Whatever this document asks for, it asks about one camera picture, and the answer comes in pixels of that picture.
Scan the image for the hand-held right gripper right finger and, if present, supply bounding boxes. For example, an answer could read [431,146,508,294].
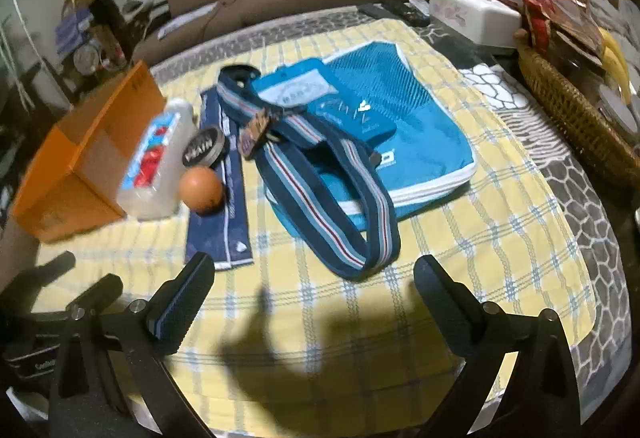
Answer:
[413,254,583,438]

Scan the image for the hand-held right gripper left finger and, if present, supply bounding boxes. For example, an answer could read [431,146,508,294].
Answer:
[47,252,217,438]

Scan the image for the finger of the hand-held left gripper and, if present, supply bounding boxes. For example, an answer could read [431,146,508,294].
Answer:
[0,251,77,306]
[27,274,124,321]

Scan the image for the orange cardboard box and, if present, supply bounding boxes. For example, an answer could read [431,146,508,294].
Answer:
[10,60,167,243]

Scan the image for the navy blue towel packet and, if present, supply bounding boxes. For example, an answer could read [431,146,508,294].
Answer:
[185,88,254,271]

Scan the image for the orange ball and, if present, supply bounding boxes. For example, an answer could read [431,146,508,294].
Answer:
[180,168,224,215]

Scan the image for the plastic bottle with fruit label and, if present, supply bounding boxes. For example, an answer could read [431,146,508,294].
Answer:
[116,98,197,221]

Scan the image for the blue mesh bag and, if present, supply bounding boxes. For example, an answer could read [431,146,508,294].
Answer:
[262,42,477,239]

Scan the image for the round black tin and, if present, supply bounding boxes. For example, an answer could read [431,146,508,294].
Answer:
[181,128,232,169]

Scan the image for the navy striped strap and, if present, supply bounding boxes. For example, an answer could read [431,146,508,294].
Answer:
[217,65,401,281]

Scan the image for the blue plastic pouch packet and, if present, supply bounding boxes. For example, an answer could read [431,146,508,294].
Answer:
[250,68,398,153]

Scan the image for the yellow plaid cloth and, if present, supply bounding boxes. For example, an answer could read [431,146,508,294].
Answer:
[30,18,598,438]

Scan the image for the colourful hang tag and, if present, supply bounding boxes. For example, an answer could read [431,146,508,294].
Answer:
[239,110,273,162]

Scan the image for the round metal tin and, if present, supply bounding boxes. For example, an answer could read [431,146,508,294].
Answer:
[74,45,101,71]

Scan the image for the wicker basket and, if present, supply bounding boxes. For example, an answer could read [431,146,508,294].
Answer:
[517,40,640,189]

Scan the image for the stack of purple boxes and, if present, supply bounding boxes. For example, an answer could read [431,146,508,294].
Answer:
[54,12,93,56]

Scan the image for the white papers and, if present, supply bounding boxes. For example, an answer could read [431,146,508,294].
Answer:
[157,2,221,38]

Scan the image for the white tissue box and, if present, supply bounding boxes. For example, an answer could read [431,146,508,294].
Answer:
[429,0,523,46]

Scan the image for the yellow bananas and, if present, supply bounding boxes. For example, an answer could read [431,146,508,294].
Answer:
[597,28,632,93]

